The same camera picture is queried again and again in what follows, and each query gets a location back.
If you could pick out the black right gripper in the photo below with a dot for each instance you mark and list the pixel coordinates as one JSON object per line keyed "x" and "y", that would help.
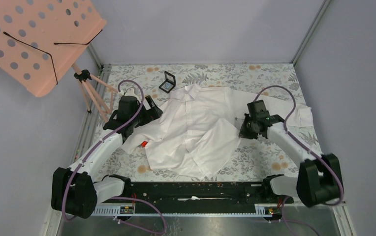
{"x": 243, "y": 133}

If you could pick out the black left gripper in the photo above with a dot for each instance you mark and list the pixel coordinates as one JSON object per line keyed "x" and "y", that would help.
{"x": 153, "y": 113}

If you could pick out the white shirt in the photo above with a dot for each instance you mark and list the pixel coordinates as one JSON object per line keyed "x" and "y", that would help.
{"x": 196, "y": 134}

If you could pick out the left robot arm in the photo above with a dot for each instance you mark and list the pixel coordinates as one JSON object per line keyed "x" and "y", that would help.
{"x": 74, "y": 189}

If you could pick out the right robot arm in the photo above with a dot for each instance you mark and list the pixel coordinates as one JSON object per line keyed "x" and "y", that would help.
{"x": 319, "y": 179}

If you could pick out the black brooch box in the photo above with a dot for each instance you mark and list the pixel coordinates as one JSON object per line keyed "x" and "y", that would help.
{"x": 169, "y": 78}

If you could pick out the floral patterned table mat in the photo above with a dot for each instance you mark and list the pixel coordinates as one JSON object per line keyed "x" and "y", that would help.
{"x": 253, "y": 160}

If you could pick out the pink music stand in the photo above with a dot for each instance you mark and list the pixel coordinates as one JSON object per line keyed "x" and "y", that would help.
{"x": 40, "y": 40}

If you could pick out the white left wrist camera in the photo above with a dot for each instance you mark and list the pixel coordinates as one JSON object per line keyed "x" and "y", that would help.
{"x": 130, "y": 92}

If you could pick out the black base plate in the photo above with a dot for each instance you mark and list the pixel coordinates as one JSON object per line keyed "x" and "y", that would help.
{"x": 201, "y": 198}

